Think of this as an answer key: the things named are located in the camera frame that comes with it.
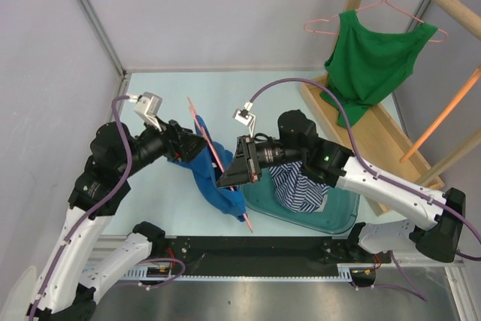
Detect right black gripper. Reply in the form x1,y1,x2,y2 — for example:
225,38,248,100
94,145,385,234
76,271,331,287
216,136,304,190

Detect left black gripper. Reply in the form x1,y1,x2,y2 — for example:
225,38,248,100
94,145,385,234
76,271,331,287
119,111,211,176

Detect pink hanger of blue top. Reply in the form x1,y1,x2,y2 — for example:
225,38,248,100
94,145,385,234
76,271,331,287
187,96,253,233

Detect blue white striped tank top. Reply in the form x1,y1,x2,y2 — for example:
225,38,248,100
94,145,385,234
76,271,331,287
268,162,330,213

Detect orange hanger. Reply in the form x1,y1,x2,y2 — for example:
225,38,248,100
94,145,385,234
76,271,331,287
399,66,480,163

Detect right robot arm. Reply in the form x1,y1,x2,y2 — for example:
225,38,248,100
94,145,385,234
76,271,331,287
216,110,466,263

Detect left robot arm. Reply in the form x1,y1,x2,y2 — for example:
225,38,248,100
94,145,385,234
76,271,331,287
26,120,207,320

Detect green tank top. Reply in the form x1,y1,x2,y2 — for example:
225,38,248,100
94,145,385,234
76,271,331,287
320,10,437,128

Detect pink hanger of green top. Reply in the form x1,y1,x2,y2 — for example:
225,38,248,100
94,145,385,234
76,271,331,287
303,0,425,35

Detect teal plastic tub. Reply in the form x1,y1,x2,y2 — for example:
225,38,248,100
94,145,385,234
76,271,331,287
240,174,360,235

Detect wooden clothes rack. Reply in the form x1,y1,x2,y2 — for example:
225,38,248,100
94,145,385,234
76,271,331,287
299,0,481,217

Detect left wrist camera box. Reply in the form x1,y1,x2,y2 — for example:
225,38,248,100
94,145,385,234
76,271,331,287
134,92,162,132

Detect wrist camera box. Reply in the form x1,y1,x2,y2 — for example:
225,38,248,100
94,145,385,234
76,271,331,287
233,101,256,138
134,92,162,132

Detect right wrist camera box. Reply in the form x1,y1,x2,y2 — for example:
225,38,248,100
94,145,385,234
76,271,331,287
233,101,256,138

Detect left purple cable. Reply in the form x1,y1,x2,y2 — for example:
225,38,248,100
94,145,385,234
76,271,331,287
28,95,187,318

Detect purple cable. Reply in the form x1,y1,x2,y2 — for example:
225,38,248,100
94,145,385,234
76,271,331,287
246,78,481,301
28,95,187,318

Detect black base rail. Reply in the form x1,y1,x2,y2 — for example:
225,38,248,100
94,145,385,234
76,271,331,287
157,235,377,288

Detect white cable duct strip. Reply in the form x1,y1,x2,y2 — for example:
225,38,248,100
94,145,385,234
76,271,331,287
120,265,352,283

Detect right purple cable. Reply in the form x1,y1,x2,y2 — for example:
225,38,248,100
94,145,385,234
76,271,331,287
246,78,481,301

